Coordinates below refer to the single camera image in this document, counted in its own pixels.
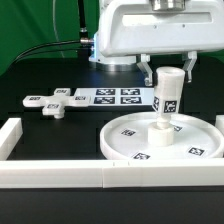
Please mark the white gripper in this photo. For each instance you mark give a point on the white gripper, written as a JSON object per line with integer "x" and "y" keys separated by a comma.
{"x": 132, "y": 27}

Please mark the black vertical cable connector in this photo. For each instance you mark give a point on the black vertical cable connector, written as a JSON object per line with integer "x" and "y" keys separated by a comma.
{"x": 83, "y": 33}

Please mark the white fence block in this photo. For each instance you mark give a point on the white fence block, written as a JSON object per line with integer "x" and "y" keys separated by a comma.
{"x": 219, "y": 124}
{"x": 10, "y": 133}

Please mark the white round table top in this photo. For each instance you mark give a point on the white round table top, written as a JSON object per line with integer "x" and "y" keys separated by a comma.
{"x": 127, "y": 137}

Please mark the white cross-shaped table base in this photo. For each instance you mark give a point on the white cross-shaped table base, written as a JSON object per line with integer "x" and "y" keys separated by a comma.
{"x": 55, "y": 104}

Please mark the white right fence block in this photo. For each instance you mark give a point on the white right fence block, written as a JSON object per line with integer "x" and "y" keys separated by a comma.
{"x": 219, "y": 124}

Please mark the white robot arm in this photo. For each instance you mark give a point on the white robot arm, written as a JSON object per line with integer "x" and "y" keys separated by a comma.
{"x": 127, "y": 63}

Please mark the white front fence bar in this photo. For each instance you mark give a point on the white front fence bar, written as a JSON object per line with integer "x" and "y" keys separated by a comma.
{"x": 111, "y": 174}

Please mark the white marker sheet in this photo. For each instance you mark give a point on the white marker sheet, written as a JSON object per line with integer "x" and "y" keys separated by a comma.
{"x": 135, "y": 96}

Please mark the white left fence block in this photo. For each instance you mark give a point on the white left fence block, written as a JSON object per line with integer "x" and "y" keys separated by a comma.
{"x": 10, "y": 133}

